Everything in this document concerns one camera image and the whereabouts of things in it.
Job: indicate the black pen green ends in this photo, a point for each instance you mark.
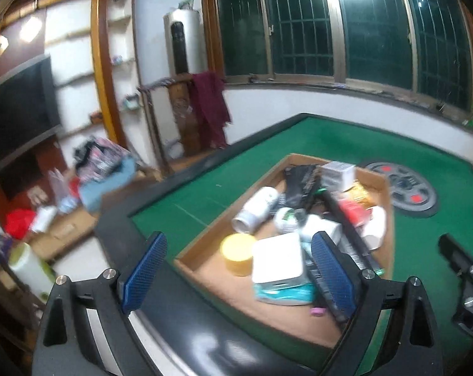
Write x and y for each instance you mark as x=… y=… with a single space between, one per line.
x=312 y=199
x=353 y=239

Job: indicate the plain white bottle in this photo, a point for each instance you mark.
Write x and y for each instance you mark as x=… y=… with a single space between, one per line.
x=322 y=229

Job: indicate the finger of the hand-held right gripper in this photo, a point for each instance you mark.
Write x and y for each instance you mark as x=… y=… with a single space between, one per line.
x=469 y=282

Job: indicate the black television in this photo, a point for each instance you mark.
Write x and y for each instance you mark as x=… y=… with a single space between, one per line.
x=21 y=113

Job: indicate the white green container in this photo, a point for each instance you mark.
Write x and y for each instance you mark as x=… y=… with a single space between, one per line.
x=29 y=266

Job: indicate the white bottle green label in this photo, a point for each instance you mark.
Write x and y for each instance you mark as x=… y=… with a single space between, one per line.
x=287 y=219

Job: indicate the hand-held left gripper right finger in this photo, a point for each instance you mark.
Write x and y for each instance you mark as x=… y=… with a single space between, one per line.
x=332 y=274

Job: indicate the white can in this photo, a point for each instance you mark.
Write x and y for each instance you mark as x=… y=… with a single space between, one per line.
x=258 y=207

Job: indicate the small pink item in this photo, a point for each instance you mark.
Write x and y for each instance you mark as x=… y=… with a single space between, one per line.
x=317 y=312

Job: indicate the orange snack packet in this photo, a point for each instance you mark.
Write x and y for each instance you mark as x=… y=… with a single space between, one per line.
x=359 y=194

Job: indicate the flattened cardboard sheet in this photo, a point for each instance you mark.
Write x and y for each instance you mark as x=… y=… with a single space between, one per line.
x=68 y=227

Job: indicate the white standing air conditioner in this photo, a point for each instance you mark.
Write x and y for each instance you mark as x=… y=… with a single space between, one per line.
x=185 y=47

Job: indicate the white plastic jar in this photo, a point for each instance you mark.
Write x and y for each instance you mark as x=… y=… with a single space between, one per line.
x=42 y=219

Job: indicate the yellow tape roll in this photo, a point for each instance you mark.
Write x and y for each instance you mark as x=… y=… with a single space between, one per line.
x=236 y=250

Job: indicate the dark red wooden cabinet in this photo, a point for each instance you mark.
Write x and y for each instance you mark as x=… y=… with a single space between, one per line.
x=17 y=180

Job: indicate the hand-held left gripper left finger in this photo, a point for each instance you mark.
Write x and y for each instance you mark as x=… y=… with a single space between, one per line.
x=144 y=272

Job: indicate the black foil packet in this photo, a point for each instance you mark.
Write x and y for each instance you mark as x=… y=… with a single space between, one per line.
x=299 y=184

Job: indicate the pile of clothes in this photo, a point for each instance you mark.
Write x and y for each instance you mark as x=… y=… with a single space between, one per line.
x=103 y=156

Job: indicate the carved wooden chair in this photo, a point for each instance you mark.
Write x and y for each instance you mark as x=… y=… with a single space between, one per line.
x=181 y=125

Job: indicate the small white carton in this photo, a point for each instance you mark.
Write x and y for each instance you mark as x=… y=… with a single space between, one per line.
x=338 y=174

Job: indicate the round grey table centre panel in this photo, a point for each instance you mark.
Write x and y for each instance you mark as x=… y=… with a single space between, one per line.
x=412 y=199

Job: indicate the wooden shelf cabinet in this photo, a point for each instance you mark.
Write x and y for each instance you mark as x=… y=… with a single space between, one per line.
x=99 y=66

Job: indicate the maroon cloth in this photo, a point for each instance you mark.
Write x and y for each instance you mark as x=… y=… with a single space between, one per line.
x=209 y=105

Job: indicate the red blister packet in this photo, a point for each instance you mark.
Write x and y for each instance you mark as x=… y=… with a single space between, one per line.
x=351 y=209

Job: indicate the red plastic bag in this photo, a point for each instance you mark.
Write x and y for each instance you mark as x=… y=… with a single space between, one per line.
x=19 y=223

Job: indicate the white flat box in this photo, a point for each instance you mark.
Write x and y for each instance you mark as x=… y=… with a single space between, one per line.
x=277 y=258

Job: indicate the cardboard box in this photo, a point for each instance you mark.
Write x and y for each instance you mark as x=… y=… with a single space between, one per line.
x=228 y=278

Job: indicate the teal tissue packet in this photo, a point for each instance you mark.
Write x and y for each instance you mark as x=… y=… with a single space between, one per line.
x=283 y=293

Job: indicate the clear plastic bag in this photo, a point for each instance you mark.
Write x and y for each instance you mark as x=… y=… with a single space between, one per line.
x=62 y=196

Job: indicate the barred window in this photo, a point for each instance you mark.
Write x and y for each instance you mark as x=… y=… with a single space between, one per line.
x=299 y=27

